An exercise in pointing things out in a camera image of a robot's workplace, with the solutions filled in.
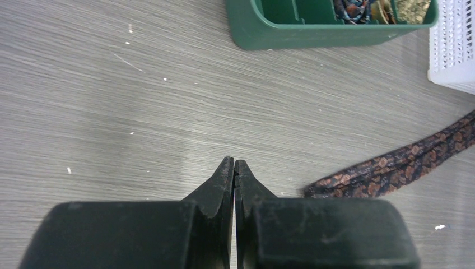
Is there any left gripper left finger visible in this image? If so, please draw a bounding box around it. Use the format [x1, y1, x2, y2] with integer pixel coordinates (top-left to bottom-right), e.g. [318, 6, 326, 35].
[20, 157, 234, 268]

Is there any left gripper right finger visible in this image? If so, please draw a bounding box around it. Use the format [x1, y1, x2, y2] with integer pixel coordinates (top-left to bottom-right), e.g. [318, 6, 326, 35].
[234, 160, 420, 268]

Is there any brown paisley tie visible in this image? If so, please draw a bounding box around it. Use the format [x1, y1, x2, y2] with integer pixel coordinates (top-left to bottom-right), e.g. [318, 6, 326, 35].
[303, 112, 474, 198]

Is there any green compartment tray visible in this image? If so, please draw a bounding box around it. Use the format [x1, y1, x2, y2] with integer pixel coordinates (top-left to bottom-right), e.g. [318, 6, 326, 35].
[226, 1, 439, 50]

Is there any rolled colourful striped tie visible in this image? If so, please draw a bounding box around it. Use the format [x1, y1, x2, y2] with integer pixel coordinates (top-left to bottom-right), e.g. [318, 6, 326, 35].
[333, 0, 371, 25]

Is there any white plastic basket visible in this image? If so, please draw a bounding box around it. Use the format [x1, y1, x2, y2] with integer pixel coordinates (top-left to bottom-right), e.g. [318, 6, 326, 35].
[427, 0, 474, 95]

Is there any rolled orange brown tie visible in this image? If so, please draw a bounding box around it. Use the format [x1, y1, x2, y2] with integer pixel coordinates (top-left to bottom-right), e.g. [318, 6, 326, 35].
[370, 0, 397, 25]

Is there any rolled olive gold tie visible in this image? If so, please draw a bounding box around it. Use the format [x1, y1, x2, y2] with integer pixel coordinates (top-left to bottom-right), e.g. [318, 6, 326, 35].
[395, 0, 431, 24]

